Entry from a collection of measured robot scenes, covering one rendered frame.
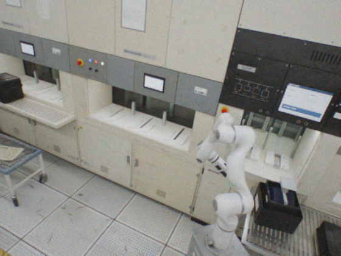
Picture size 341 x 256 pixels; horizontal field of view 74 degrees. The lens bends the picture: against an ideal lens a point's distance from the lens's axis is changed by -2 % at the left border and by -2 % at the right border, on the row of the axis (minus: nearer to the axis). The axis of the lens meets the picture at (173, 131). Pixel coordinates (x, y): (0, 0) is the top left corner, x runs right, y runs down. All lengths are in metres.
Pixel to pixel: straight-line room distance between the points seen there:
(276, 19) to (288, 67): 0.32
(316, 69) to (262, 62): 0.33
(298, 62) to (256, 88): 0.31
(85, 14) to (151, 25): 0.64
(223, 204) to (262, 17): 1.17
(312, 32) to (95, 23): 1.64
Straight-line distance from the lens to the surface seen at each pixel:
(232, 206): 1.34
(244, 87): 1.79
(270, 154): 2.39
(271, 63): 1.74
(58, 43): 2.60
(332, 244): 1.92
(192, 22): 1.82
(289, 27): 1.72
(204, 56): 1.81
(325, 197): 2.22
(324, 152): 1.93
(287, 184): 1.78
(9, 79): 3.18
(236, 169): 1.31
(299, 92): 1.79
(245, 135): 1.30
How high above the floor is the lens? 2.09
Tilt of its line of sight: 31 degrees down
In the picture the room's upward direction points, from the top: 8 degrees clockwise
